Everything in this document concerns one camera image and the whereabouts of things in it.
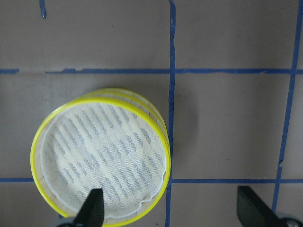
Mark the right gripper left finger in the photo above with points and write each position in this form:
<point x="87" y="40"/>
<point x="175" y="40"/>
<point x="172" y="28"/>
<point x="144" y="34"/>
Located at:
<point x="92" y="211"/>

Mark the yellow bamboo steamer layer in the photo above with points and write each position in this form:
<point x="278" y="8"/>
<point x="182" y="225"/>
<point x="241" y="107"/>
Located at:
<point x="35" y="151"/>
<point x="136" y="104"/>

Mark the yellow bamboo steamer bottom layer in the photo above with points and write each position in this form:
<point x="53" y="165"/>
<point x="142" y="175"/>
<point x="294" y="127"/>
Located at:
<point x="136" y="104"/>

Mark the yellow bamboo steamer top layer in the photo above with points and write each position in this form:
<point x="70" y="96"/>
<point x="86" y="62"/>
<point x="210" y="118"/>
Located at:
<point x="35" y="151"/>

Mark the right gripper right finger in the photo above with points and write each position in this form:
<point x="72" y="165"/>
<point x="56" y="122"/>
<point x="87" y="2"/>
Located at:
<point x="253" y="212"/>

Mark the white steamer cloth liner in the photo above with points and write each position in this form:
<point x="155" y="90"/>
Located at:
<point x="104" y="151"/>

